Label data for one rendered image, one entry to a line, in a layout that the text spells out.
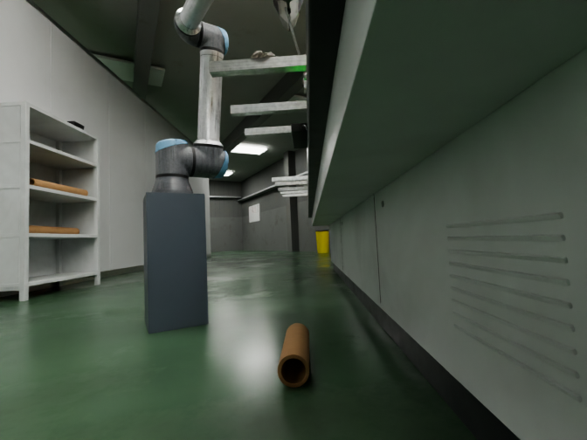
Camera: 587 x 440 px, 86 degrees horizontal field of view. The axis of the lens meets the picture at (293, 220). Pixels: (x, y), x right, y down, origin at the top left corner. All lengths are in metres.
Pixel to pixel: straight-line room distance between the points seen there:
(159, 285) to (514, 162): 1.34
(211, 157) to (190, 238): 0.42
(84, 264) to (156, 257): 2.51
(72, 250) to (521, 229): 3.91
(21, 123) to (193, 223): 2.10
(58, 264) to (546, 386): 3.99
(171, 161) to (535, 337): 1.45
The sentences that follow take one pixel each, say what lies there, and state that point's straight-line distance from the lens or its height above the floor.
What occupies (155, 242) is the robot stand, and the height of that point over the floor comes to 0.38.
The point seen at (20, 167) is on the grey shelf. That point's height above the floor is 1.03.
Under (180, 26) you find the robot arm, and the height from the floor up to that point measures 1.33.
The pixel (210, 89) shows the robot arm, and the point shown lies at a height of 1.12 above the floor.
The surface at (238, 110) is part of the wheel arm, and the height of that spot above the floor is 0.83.
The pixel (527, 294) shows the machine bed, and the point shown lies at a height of 0.29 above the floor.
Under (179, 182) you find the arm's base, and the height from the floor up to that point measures 0.65.
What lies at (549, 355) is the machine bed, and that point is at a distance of 0.46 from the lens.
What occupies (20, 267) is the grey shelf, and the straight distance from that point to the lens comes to 3.19.
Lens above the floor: 0.36
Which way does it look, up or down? 4 degrees up
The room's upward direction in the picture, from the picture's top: 3 degrees counter-clockwise
